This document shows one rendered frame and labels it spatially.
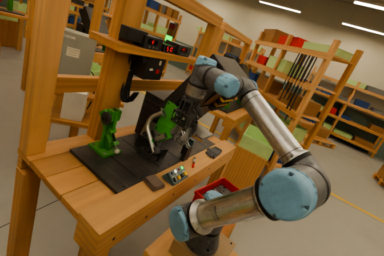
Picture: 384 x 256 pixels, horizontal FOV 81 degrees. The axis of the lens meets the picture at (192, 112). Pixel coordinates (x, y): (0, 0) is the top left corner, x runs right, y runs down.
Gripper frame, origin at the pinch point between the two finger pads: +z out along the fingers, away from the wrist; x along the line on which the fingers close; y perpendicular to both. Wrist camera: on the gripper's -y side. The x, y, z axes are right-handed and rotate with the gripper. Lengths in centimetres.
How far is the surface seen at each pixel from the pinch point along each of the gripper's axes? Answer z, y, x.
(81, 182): 41, 14, -36
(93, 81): 4, -10, -74
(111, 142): 31, -10, -48
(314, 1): -310, -925, -149
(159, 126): 19, -36, -37
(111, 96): 10, -18, -66
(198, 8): -61, -79, -66
